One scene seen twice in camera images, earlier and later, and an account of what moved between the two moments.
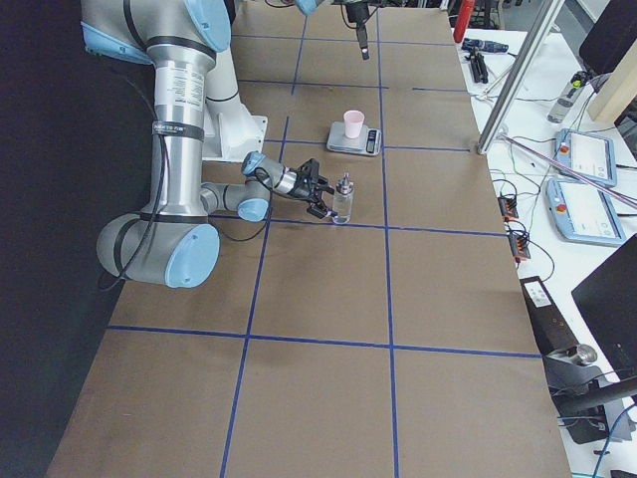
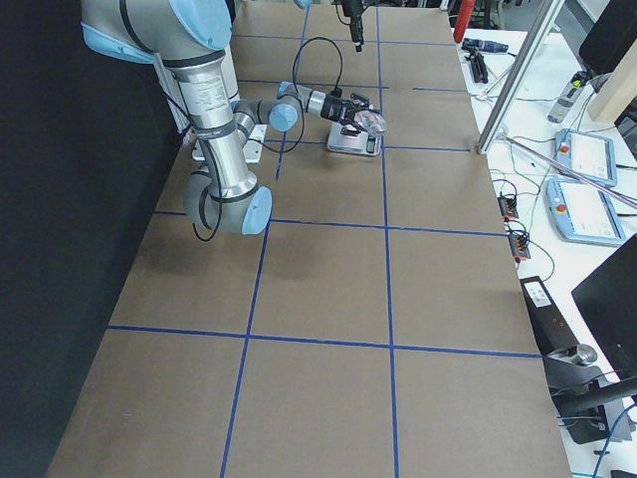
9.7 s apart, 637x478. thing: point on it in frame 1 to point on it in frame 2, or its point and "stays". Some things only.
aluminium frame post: (517, 81) stays
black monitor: (608, 300) stays
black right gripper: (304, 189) to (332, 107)
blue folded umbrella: (484, 46) stays
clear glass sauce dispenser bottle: (342, 200) to (373, 122)
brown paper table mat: (390, 341) stays
